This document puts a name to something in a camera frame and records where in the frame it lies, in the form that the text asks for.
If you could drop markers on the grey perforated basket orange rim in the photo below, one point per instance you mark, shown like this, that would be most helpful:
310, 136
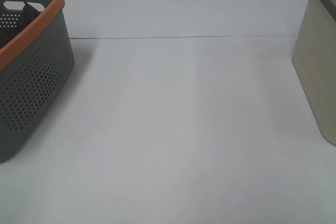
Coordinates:
36, 61

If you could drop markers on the beige fabric bin grey rim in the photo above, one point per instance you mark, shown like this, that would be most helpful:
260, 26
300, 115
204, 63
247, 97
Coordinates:
314, 61

